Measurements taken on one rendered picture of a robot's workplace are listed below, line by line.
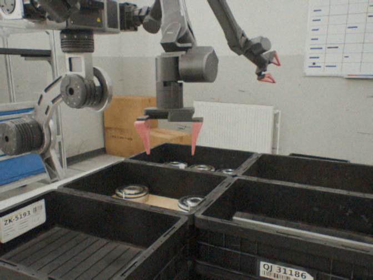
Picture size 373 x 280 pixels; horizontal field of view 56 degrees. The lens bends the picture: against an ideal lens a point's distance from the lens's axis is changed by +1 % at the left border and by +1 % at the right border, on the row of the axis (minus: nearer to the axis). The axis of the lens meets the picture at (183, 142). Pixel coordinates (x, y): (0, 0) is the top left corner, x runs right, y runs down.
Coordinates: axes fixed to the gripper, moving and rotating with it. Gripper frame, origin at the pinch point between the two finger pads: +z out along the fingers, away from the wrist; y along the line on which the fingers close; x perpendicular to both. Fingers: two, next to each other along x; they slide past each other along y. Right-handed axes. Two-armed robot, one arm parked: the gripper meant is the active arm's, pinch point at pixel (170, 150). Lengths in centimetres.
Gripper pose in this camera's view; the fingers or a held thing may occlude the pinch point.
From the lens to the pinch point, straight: 74.6
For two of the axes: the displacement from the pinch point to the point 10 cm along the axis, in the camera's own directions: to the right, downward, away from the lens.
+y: 10.0, 0.1, -1.0
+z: 0.1, 9.8, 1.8
